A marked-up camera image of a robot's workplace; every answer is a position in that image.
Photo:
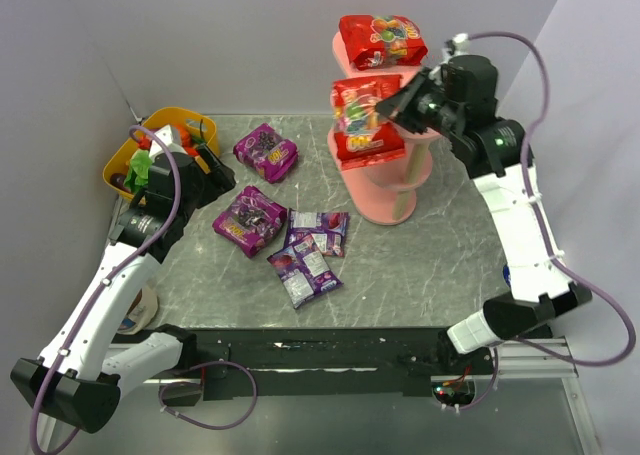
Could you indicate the red candy bag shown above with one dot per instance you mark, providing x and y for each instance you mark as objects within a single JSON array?
[
  {"x": 377, "y": 42},
  {"x": 362, "y": 137}
]

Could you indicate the yellow plastic basket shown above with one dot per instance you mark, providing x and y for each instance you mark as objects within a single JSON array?
[{"x": 196, "y": 124}]

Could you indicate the small purple packet lower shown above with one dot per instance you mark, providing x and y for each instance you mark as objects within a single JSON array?
[{"x": 304, "y": 279}]

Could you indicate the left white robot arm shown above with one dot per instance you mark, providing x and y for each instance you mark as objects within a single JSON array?
[{"x": 73, "y": 379}]

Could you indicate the purple candy bag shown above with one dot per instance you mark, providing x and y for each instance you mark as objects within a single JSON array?
[
  {"x": 251, "y": 221},
  {"x": 267, "y": 152}
]

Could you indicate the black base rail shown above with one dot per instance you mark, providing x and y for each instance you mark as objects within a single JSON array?
[{"x": 234, "y": 362}]

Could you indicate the small purple packet upper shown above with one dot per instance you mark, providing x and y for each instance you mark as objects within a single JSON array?
[{"x": 328, "y": 229}]

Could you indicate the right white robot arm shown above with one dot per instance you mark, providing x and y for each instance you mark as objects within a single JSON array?
[{"x": 460, "y": 104}]

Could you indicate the small purple packet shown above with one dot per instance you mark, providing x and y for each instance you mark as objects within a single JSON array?
[
  {"x": 328, "y": 229},
  {"x": 304, "y": 279}
]

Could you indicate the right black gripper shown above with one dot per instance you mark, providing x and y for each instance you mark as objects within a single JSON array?
[{"x": 417, "y": 108}]

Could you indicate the pink three-tier shelf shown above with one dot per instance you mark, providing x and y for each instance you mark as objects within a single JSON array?
[{"x": 385, "y": 193}]

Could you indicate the toy green lettuce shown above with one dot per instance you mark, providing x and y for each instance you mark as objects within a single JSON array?
[{"x": 138, "y": 171}]

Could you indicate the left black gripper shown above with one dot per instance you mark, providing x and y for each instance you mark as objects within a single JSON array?
[{"x": 213, "y": 173}]

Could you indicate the white toilet paper roll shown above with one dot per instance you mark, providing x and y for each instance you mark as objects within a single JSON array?
[{"x": 506, "y": 275}]

